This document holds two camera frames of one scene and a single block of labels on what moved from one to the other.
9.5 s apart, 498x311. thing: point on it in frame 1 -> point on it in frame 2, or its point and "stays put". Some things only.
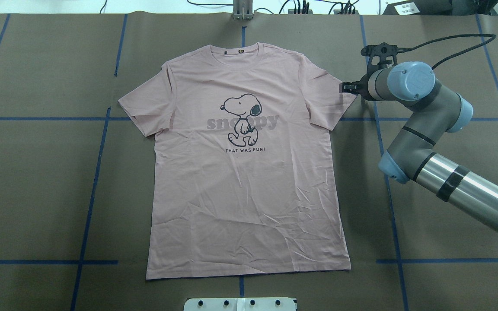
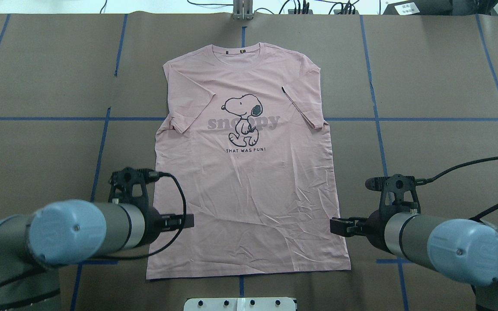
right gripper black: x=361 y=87 -> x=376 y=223
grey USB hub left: x=292 y=11 stays put
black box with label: x=419 y=7 stays put
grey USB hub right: x=336 y=11 stays put
